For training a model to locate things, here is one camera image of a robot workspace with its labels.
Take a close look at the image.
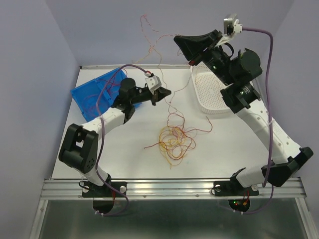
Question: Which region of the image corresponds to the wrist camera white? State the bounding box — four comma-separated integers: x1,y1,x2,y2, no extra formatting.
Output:
222,13,243,41
145,73,161,93

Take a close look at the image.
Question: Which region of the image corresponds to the red wire in bin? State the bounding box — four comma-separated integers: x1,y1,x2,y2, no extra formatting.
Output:
83,72,125,118

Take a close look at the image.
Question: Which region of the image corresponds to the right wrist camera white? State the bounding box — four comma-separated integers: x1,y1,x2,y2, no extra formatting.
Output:
222,13,243,41

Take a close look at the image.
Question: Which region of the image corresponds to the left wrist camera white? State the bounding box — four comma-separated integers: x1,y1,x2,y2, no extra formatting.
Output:
145,73,161,93

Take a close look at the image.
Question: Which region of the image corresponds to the white perforated basket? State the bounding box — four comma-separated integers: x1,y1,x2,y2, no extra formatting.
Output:
190,63,233,115

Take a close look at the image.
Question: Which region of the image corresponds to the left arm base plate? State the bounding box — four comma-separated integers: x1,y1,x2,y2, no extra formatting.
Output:
78,181,122,198

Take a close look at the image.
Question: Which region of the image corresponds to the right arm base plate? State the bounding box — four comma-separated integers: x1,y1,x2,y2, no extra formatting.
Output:
211,180,259,197

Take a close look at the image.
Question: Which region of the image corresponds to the blue plastic bin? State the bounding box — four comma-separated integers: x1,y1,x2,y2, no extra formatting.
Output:
70,68,127,122

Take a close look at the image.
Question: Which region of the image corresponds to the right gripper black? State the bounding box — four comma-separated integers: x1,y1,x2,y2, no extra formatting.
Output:
176,29,237,87

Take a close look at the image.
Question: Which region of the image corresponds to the aluminium front rail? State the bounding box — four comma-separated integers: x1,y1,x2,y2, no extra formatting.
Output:
39,177,307,200

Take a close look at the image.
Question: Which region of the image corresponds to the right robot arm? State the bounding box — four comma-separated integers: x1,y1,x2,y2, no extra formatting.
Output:
174,30,314,196

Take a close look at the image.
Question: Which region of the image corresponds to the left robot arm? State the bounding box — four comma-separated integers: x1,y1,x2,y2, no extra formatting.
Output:
58,74,171,196

